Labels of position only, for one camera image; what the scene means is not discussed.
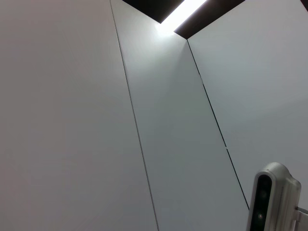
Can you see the ceiling light strip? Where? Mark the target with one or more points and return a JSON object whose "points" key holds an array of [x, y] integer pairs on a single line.
{"points": [[178, 14]]}

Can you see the silver depth camera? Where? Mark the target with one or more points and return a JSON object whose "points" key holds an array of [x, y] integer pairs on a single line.
{"points": [[276, 197]]}

